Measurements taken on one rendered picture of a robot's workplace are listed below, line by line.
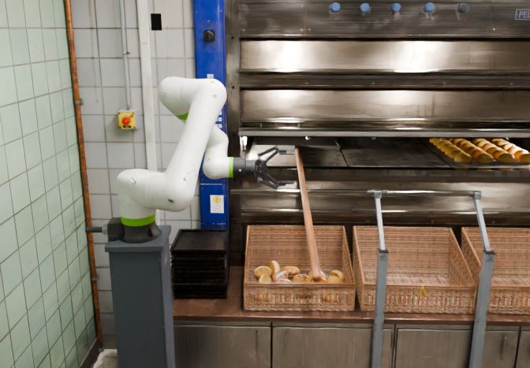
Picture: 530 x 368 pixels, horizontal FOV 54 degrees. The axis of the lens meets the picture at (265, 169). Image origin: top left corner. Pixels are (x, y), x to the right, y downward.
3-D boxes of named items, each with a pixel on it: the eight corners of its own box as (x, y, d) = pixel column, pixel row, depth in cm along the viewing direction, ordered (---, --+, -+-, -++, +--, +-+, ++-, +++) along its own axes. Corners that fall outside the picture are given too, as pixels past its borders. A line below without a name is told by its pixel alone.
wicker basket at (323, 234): (246, 268, 304) (246, 224, 297) (342, 269, 304) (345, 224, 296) (241, 312, 257) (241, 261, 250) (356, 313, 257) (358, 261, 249)
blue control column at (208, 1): (233, 234, 506) (229, 2, 449) (249, 234, 505) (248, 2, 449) (204, 354, 320) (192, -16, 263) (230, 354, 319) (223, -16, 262)
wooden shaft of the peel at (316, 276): (321, 284, 162) (322, 275, 161) (311, 284, 162) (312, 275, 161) (300, 152, 326) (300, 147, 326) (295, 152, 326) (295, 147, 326)
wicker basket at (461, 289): (349, 269, 304) (351, 224, 296) (447, 271, 301) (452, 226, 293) (360, 313, 257) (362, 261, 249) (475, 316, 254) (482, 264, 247)
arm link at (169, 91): (175, 98, 192) (185, 71, 196) (147, 97, 197) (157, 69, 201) (196, 122, 208) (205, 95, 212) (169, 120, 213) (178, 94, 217)
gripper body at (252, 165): (247, 156, 236) (266, 156, 236) (247, 174, 238) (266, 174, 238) (245, 160, 229) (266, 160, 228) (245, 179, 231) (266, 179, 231)
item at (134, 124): (121, 127, 287) (121, 109, 284) (139, 127, 286) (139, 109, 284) (117, 129, 279) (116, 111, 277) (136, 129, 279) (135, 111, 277)
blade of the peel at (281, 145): (339, 150, 334) (340, 146, 333) (254, 149, 336) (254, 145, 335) (334, 138, 369) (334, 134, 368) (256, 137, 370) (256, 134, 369)
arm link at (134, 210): (148, 229, 181) (145, 177, 176) (112, 223, 187) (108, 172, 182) (169, 217, 192) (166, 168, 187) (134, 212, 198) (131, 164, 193)
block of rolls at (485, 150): (427, 141, 359) (428, 133, 358) (498, 142, 358) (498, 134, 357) (456, 163, 301) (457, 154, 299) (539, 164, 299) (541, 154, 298)
